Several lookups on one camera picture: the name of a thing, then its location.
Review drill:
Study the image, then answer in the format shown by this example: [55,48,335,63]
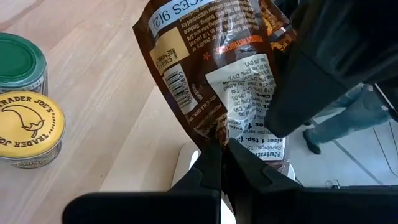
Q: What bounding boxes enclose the green lid spice jar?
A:
[0,32,49,96]

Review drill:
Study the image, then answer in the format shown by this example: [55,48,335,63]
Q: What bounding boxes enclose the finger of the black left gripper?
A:
[264,52,349,138]

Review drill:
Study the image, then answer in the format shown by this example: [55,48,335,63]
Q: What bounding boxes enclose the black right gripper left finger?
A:
[62,141,223,224]

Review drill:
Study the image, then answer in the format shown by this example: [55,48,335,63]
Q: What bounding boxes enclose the brown orange seasoning packet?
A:
[132,0,299,170]

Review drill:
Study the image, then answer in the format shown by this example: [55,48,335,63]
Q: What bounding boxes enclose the yellow lid seasoning can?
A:
[0,90,66,169]

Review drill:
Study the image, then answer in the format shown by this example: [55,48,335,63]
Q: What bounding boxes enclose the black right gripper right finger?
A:
[222,139,398,224]

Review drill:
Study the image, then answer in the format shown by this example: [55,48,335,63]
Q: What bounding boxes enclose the person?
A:
[303,83,391,156]

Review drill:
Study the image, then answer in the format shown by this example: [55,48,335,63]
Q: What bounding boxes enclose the white plastic bin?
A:
[172,141,297,224]

